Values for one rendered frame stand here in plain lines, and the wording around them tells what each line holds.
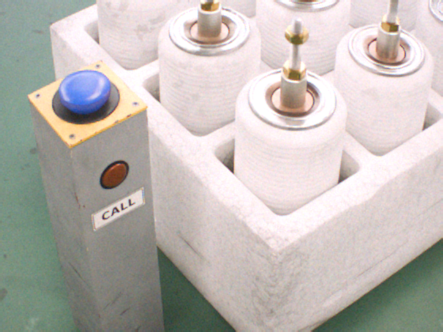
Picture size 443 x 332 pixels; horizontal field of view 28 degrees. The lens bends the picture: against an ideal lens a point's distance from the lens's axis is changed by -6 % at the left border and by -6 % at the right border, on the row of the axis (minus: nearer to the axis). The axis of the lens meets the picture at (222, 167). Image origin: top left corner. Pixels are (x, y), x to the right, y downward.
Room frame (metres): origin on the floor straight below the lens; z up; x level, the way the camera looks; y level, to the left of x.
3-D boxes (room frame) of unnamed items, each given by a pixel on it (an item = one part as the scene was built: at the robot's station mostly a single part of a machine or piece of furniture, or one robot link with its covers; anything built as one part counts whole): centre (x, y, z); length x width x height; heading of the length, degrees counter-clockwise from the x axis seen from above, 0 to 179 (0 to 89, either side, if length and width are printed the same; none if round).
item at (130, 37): (0.77, 0.08, 0.16); 0.10 x 0.10 x 0.18
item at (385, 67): (0.66, -0.15, 0.25); 0.08 x 0.08 x 0.01
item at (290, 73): (0.59, -0.06, 0.29); 0.02 x 0.02 x 0.01; 56
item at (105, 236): (0.51, 0.10, 0.16); 0.07 x 0.07 x 0.31; 37
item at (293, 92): (0.59, -0.06, 0.26); 0.02 x 0.02 x 0.03
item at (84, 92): (0.51, 0.10, 0.32); 0.04 x 0.04 x 0.02
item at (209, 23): (0.68, 0.01, 0.26); 0.02 x 0.02 x 0.03
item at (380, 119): (0.66, -0.15, 0.16); 0.10 x 0.10 x 0.18
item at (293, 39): (0.59, -0.06, 0.32); 0.02 x 0.02 x 0.01; 56
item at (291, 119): (0.59, -0.06, 0.25); 0.08 x 0.08 x 0.01
